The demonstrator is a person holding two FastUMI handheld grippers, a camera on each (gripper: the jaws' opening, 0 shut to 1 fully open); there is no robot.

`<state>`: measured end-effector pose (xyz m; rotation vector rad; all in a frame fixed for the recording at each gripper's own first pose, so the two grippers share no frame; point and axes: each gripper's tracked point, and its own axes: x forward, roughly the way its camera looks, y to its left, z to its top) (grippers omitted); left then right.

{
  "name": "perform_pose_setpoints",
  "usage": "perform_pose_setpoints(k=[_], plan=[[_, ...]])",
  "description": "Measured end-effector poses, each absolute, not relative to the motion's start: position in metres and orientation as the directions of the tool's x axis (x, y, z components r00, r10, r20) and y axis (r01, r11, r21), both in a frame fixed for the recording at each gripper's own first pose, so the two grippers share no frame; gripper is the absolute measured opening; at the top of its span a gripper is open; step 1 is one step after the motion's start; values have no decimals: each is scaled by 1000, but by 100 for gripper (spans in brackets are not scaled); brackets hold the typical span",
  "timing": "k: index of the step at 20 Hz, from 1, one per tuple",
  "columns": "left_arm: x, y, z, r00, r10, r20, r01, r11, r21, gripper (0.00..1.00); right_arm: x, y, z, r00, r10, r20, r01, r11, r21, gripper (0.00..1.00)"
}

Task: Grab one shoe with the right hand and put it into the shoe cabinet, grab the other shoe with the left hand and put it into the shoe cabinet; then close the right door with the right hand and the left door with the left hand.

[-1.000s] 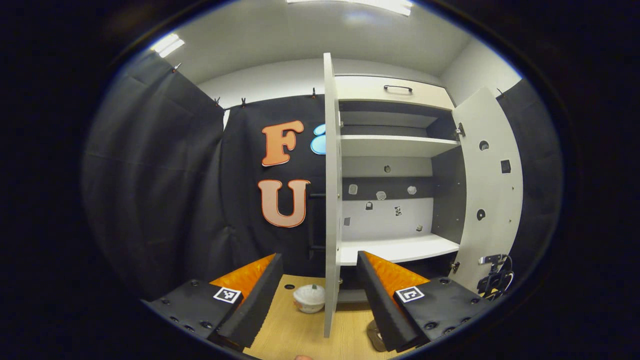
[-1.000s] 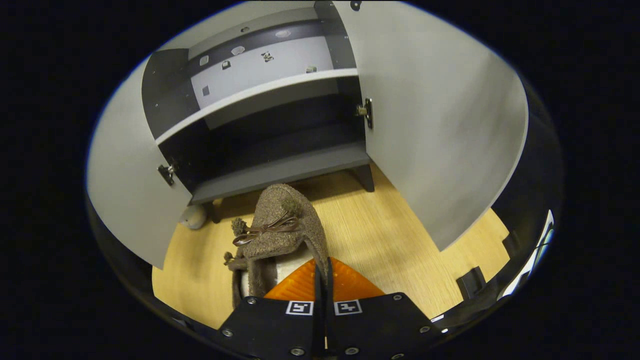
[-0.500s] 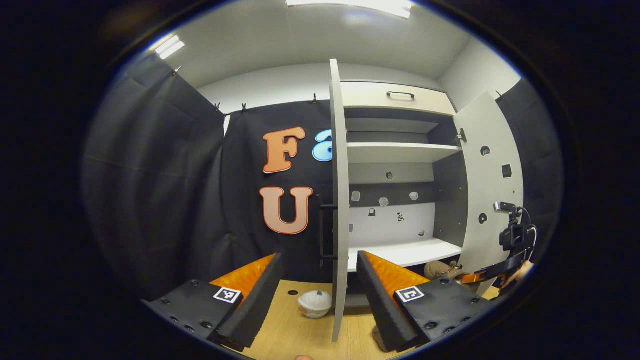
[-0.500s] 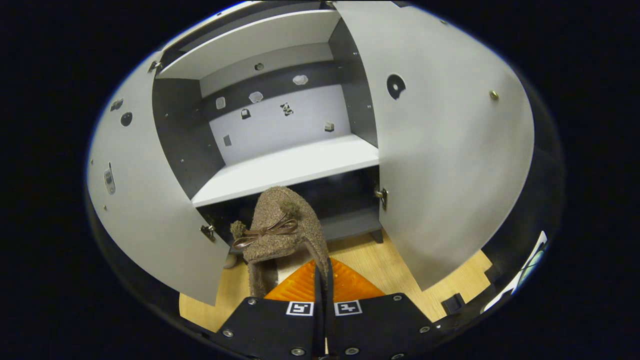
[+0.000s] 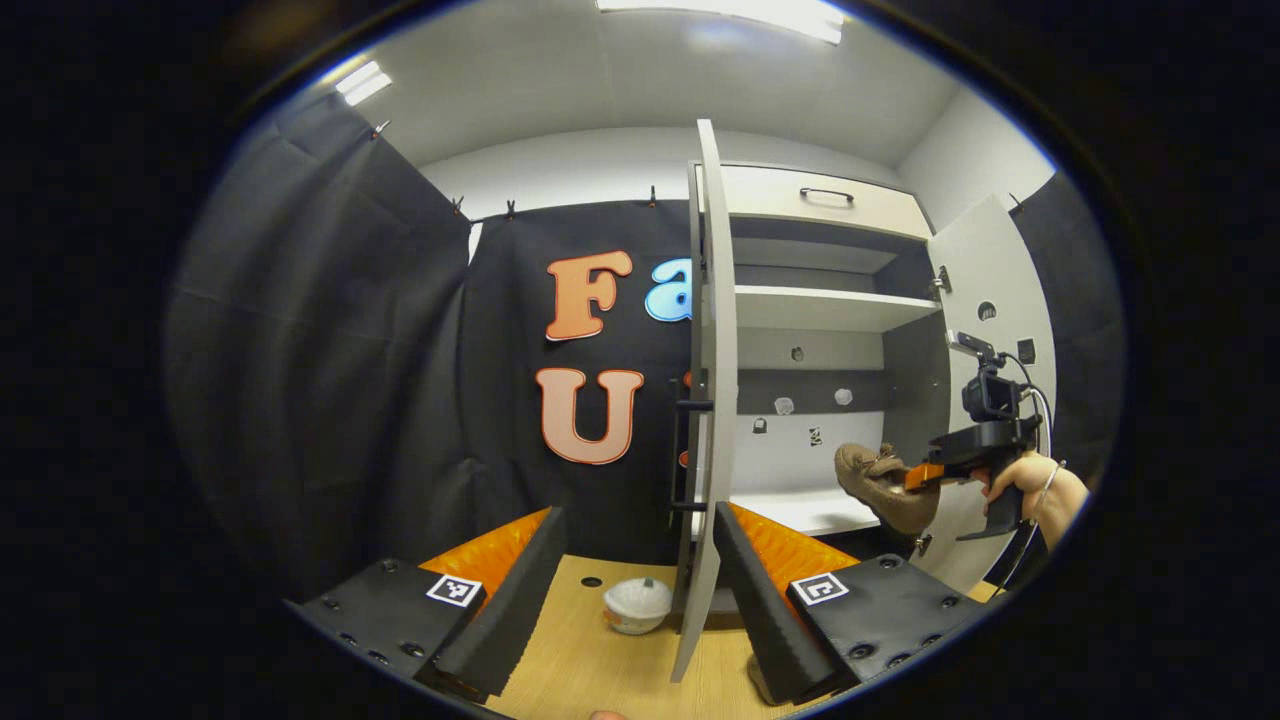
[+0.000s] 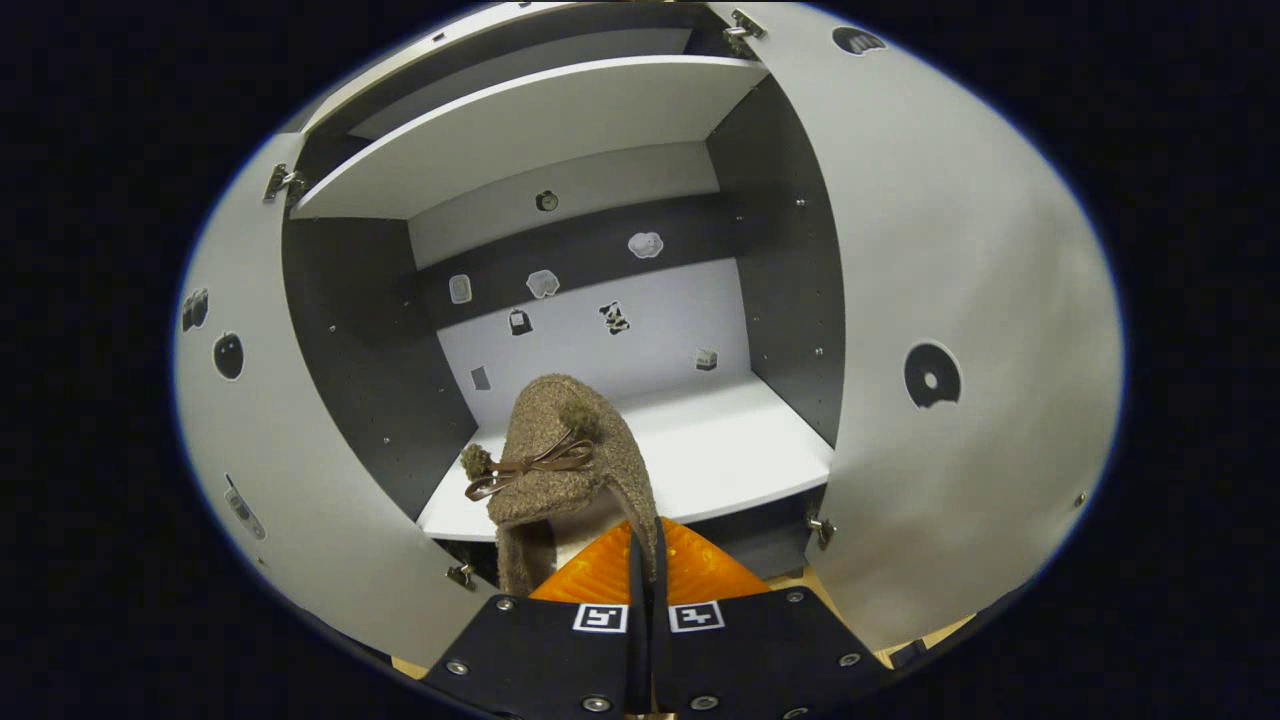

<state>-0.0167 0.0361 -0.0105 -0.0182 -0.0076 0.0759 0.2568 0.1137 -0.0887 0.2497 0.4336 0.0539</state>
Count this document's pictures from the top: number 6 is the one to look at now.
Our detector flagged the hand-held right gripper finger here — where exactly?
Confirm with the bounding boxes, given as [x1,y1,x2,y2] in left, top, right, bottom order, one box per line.
[420,520,646,717]
[648,515,891,719]

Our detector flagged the brown fuzzy shoe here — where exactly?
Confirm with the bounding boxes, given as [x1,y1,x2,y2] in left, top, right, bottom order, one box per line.
[460,373,661,598]

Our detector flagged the white shoe cabinet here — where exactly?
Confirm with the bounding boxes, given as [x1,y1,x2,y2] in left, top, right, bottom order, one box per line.
[280,0,851,591]

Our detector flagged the white shoe cabinet door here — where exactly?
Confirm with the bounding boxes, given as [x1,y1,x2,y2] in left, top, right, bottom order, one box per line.
[705,0,1126,656]
[172,130,501,669]

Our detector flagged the white cabinet shelf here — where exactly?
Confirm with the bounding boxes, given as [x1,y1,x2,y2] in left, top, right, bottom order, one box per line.
[290,55,771,221]

